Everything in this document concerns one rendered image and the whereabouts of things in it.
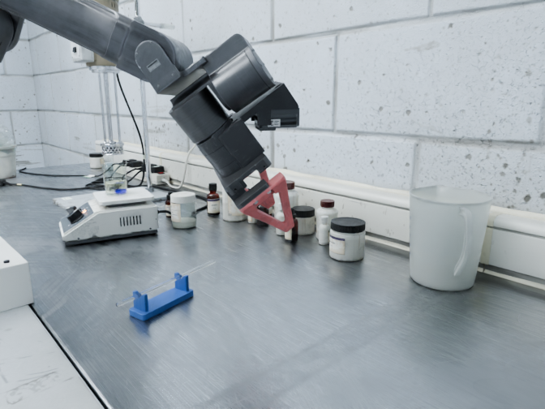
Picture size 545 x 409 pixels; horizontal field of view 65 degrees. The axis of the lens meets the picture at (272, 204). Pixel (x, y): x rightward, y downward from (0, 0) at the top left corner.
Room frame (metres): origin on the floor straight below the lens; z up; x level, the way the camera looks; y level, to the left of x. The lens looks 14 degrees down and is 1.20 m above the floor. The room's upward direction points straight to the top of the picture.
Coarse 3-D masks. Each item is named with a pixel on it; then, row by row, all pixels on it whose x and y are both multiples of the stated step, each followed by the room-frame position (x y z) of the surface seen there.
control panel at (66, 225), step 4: (84, 204) 0.98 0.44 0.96; (88, 204) 0.96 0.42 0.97; (80, 208) 0.97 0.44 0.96; (84, 208) 0.95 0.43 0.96; (88, 208) 0.94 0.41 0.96; (84, 212) 0.92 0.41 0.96; (88, 212) 0.91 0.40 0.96; (92, 212) 0.90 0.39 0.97; (84, 216) 0.90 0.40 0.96; (88, 216) 0.88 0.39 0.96; (60, 220) 0.96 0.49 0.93; (64, 220) 0.94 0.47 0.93; (80, 220) 0.88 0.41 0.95; (64, 224) 0.91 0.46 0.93; (68, 224) 0.90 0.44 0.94; (72, 224) 0.89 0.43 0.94; (76, 224) 0.87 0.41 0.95; (64, 228) 0.89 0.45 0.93; (68, 228) 0.87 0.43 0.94; (64, 232) 0.86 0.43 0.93
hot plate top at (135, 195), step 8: (96, 192) 0.99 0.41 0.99; (104, 192) 0.99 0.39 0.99; (128, 192) 0.99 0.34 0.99; (136, 192) 0.99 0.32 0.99; (144, 192) 0.99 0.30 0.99; (96, 200) 0.94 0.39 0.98; (104, 200) 0.91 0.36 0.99; (112, 200) 0.91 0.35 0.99; (120, 200) 0.91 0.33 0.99; (128, 200) 0.92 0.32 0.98; (136, 200) 0.93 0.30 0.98; (144, 200) 0.94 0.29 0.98
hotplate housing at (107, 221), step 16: (96, 208) 0.92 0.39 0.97; (112, 208) 0.91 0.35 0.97; (128, 208) 0.92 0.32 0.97; (144, 208) 0.93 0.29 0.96; (80, 224) 0.87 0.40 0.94; (96, 224) 0.88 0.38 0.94; (112, 224) 0.90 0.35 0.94; (128, 224) 0.92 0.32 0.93; (144, 224) 0.93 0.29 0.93; (64, 240) 0.86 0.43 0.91; (80, 240) 0.87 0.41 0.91; (96, 240) 0.89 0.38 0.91
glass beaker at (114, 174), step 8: (112, 160) 1.00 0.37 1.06; (104, 168) 0.96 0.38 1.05; (112, 168) 0.95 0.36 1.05; (120, 168) 0.96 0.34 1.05; (104, 176) 0.96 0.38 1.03; (112, 176) 0.95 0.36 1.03; (120, 176) 0.96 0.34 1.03; (104, 184) 0.96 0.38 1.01; (112, 184) 0.95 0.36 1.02; (120, 184) 0.96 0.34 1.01; (112, 192) 0.95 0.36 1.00; (120, 192) 0.96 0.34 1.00
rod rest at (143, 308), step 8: (176, 272) 0.64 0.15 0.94; (184, 280) 0.62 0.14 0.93; (176, 288) 0.63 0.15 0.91; (184, 288) 0.62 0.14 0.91; (144, 296) 0.55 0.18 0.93; (160, 296) 0.60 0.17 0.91; (168, 296) 0.60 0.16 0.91; (176, 296) 0.60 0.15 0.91; (184, 296) 0.61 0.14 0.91; (136, 304) 0.56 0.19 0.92; (144, 304) 0.55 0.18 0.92; (152, 304) 0.58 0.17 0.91; (160, 304) 0.58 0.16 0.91; (168, 304) 0.58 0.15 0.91; (176, 304) 0.60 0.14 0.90; (136, 312) 0.55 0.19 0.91; (144, 312) 0.55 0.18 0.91; (152, 312) 0.56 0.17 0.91; (160, 312) 0.57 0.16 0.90; (144, 320) 0.55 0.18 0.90
